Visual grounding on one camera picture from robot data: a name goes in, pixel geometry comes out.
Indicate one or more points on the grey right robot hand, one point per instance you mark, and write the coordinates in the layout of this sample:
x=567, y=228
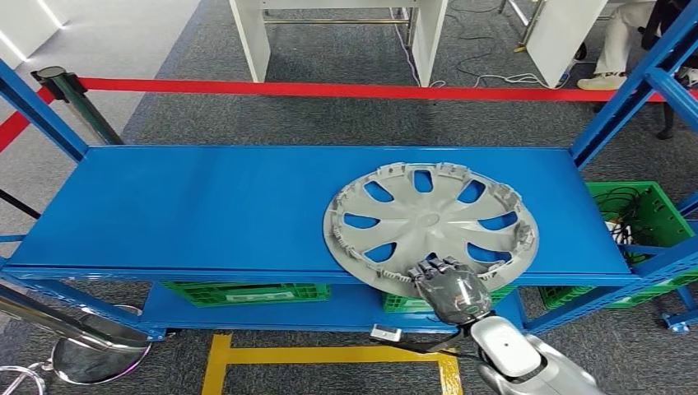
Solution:
x=458, y=300

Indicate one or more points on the grey plastic wheel cover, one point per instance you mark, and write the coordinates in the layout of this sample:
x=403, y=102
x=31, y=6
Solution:
x=431, y=221

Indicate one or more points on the blue metal shelf rack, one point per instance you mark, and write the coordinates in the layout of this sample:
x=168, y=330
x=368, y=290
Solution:
x=191, y=207

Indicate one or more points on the green plastic crate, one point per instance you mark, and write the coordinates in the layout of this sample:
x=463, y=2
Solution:
x=401, y=304
x=662, y=214
x=245, y=294

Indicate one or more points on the white power adapter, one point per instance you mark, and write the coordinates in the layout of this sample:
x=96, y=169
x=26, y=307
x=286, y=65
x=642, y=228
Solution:
x=619, y=233

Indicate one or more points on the long red barrier belt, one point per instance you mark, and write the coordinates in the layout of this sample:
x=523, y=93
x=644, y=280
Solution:
x=327, y=89

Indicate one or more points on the yellow floor tape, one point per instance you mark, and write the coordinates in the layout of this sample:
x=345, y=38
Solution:
x=218, y=370

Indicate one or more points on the white desk with angled legs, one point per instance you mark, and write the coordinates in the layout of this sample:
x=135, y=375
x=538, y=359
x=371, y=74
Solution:
x=560, y=38

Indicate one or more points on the person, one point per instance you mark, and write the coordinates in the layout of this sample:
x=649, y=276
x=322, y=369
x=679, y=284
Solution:
x=616, y=38

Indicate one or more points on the white desk with steel rails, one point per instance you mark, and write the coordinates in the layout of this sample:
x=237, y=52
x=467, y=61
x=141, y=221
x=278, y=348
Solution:
x=251, y=38

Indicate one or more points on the chrome stanchion with round base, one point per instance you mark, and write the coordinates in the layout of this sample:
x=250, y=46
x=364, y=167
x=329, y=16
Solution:
x=103, y=362

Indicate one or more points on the thin black rod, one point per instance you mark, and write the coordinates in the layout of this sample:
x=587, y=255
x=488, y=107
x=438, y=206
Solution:
x=19, y=203

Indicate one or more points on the short red barrier belt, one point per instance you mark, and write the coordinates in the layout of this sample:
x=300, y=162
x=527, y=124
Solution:
x=16, y=127

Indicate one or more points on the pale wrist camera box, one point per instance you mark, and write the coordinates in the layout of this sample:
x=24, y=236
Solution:
x=386, y=333

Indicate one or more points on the black-topped barrier post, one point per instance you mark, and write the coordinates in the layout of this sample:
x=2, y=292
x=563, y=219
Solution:
x=80, y=103

